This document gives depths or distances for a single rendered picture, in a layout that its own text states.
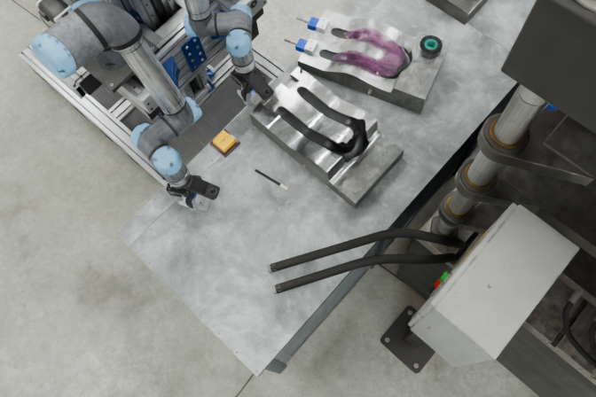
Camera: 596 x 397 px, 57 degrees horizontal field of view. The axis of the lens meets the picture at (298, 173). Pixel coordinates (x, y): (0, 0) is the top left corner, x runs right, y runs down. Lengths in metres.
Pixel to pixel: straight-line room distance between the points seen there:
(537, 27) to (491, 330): 0.60
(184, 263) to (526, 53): 1.35
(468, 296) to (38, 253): 2.33
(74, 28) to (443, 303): 1.06
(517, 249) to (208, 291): 1.05
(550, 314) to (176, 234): 1.26
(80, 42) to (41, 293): 1.79
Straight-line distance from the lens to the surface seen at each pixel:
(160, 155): 1.63
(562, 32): 0.87
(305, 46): 2.11
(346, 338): 2.63
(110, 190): 3.02
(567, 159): 1.27
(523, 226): 1.26
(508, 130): 1.18
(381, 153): 1.92
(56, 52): 1.45
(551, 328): 1.96
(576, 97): 0.94
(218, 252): 1.91
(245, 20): 1.84
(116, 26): 1.48
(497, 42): 2.30
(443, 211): 1.69
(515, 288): 1.22
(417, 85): 2.01
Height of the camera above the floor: 2.62
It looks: 68 degrees down
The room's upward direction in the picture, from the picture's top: 10 degrees counter-clockwise
